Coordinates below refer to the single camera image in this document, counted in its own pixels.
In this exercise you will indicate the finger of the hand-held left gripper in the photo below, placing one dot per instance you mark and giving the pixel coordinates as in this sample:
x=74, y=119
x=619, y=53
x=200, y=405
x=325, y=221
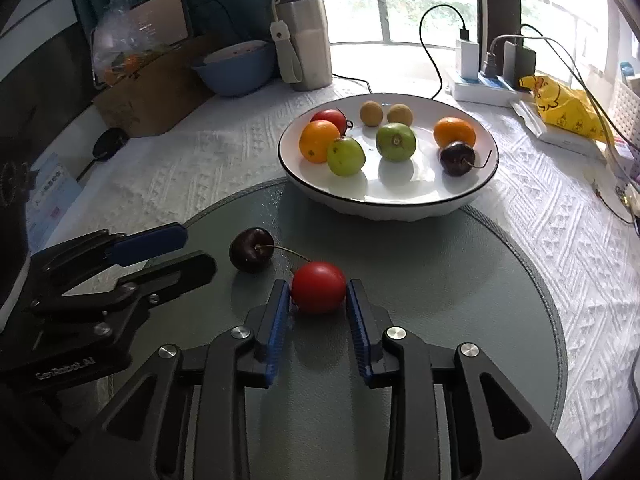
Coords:
x=185, y=270
x=150, y=242

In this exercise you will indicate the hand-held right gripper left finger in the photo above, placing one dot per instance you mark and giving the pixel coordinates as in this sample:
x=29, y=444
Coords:
x=277, y=320

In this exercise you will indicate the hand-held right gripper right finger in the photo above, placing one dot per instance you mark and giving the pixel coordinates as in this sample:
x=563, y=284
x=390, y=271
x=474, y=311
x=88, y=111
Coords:
x=357, y=325

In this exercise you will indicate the red cherry tomato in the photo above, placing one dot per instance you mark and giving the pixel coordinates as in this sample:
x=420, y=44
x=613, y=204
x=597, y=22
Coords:
x=318, y=287
x=330, y=119

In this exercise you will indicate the dark cherry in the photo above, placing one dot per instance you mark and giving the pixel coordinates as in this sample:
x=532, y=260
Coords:
x=456, y=158
x=251, y=250

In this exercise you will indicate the white plate with dark rim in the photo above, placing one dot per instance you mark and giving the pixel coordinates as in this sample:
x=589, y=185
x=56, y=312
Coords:
x=410, y=190

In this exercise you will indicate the green plum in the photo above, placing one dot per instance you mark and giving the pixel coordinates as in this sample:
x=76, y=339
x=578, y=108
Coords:
x=396, y=141
x=345, y=156

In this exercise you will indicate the small orange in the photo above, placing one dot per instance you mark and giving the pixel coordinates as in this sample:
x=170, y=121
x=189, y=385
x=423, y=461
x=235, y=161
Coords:
x=318, y=141
x=454, y=132

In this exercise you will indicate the brown longan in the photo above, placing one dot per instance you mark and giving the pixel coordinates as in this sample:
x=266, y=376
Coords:
x=400, y=114
x=371, y=112

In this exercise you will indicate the grey round placemat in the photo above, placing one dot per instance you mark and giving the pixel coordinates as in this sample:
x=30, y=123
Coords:
x=450, y=285

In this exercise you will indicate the black round device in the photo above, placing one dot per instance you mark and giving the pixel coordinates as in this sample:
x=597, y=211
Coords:
x=109, y=142

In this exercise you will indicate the blue paper leaflet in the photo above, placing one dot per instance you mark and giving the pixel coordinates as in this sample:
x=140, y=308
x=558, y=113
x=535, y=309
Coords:
x=50, y=200

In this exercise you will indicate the cardboard box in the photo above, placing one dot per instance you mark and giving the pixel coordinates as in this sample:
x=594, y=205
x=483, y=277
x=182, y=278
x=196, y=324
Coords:
x=150, y=100

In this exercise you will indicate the blue bowl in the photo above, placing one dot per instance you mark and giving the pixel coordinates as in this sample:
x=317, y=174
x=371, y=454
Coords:
x=235, y=75

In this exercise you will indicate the clear plastic bag of oranges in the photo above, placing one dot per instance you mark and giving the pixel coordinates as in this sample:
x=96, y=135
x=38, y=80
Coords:
x=117, y=50

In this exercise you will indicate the tablet screen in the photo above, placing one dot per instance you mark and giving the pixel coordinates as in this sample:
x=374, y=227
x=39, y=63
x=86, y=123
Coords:
x=160, y=15

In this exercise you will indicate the stainless steel tumbler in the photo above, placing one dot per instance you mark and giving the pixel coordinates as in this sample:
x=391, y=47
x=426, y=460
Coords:
x=312, y=45

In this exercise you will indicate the white power strip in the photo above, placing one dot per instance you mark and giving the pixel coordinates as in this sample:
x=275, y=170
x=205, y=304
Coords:
x=475, y=91

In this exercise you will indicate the white tissue packet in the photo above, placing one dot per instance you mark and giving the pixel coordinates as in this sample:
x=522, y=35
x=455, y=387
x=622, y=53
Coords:
x=555, y=140

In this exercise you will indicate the white charger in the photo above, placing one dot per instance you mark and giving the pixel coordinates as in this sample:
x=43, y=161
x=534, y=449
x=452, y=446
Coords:
x=466, y=60

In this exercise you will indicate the black plug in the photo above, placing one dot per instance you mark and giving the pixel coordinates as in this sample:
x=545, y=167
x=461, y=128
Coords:
x=491, y=66

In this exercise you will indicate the yellow printed plastic bag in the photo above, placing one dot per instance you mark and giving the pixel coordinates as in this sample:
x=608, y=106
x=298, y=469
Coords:
x=565, y=110

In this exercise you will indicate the black charger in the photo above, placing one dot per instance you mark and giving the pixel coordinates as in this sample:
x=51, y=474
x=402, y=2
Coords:
x=520, y=65

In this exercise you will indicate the white woven basket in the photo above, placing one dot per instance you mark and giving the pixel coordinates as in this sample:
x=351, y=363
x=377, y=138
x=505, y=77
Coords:
x=627, y=110

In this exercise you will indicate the dark window frame post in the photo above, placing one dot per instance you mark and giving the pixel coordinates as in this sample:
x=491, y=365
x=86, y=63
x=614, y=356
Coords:
x=495, y=0

